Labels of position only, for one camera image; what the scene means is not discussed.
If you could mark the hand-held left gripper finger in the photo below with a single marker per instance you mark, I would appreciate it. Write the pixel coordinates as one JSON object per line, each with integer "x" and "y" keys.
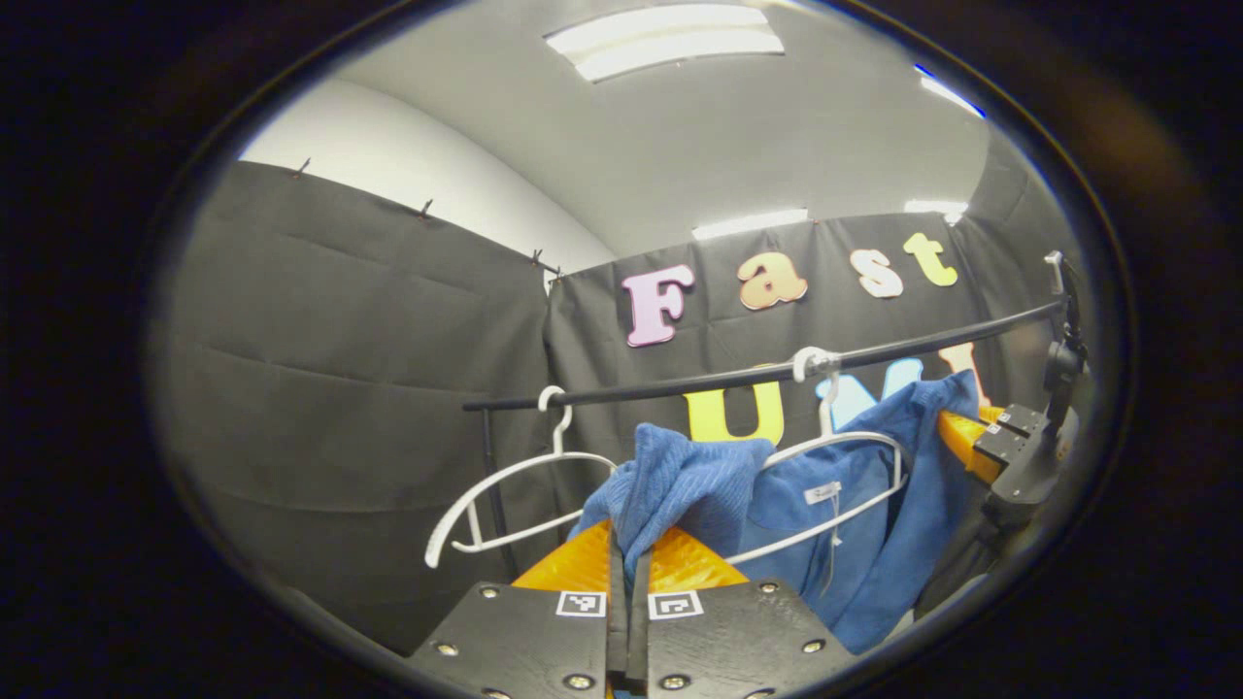
{"x": 617, "y": 621}
{"x": 638, "y": 631}

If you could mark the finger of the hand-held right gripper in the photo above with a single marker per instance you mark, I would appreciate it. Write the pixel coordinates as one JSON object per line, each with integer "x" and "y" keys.
{"x": 1020, "y": 419}
{"x": 971, "y": 447}

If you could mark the white clothes hanger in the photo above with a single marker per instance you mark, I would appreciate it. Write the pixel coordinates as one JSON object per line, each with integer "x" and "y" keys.
{"x": 558, "y": 432}
{"x": 827, "y": 408}

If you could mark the black clothes rack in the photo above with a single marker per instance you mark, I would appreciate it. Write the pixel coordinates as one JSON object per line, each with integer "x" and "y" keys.
{"x": 680, "y": 384}

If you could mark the black backdrop cloth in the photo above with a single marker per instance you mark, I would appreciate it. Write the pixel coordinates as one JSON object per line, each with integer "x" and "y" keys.
{"x": 340, "y": 388}

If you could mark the large ceiling light panel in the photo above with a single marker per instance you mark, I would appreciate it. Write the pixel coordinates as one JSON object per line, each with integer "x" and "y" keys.
{"x": 665, "y": 41}

